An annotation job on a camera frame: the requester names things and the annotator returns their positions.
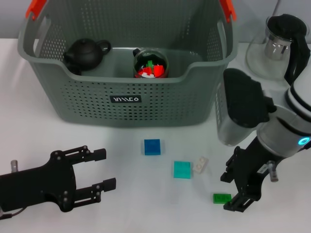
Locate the teal square brick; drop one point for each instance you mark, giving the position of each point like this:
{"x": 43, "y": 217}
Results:
{"x": 182, "y": 170}

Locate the green translucent stepped brick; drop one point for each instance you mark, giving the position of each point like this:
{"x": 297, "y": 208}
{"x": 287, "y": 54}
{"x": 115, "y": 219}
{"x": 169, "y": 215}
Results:
{"x": 150, "y": 63}

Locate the green two-stud brick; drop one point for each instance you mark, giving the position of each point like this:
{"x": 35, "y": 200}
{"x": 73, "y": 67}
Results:
{"x": 219, "y": 198}

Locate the black clay teapot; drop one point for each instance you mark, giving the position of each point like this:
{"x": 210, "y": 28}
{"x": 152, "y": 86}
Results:
{"x": 85, "y": 52}

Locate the bright red slope brick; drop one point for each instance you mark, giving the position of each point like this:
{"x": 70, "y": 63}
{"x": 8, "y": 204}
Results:
{"x": 159, "y": 70}

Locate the grey perforated storage basket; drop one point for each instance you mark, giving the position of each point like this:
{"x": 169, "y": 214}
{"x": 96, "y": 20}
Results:
{"x": 158, "y": 106}

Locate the black clay teacup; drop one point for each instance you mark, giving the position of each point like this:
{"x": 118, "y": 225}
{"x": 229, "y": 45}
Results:
{"x": 75, "y": 70}

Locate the blue square brick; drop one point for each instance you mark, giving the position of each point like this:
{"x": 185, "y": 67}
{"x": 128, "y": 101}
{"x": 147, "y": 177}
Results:
{"x": 152, "y": 147}

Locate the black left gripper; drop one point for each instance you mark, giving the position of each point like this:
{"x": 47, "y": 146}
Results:
{"x": 36, "y": 184}

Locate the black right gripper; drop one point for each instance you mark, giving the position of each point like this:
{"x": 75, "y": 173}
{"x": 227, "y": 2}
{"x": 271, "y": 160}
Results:
{"x": 252, "y": 170}

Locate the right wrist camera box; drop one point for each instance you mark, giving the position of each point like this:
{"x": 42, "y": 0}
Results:
{"x": 243, "y": 104}

